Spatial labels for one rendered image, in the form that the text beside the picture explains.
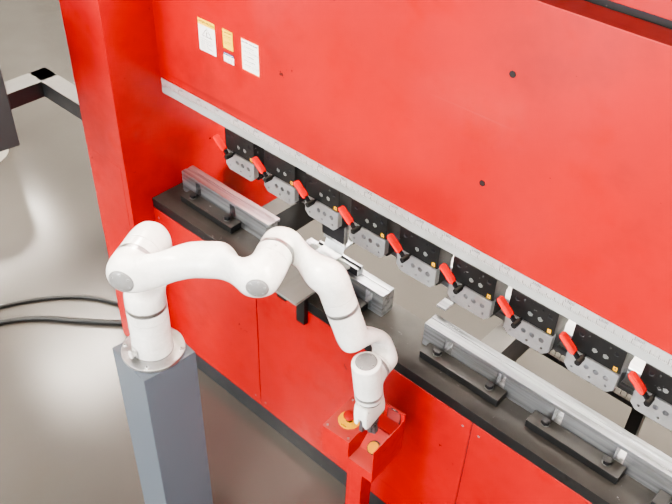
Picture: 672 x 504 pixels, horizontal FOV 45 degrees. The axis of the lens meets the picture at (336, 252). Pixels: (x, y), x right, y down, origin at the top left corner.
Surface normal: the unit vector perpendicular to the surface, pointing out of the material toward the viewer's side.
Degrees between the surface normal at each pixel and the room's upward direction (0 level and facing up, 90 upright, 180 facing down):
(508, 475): 90
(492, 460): 90
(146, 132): 90
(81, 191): 0
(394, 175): 90
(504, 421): 0
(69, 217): 0
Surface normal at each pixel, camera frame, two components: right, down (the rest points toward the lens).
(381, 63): -0.68, 0.46
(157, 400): 0.67, 0.49
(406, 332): 0.03, -0.77
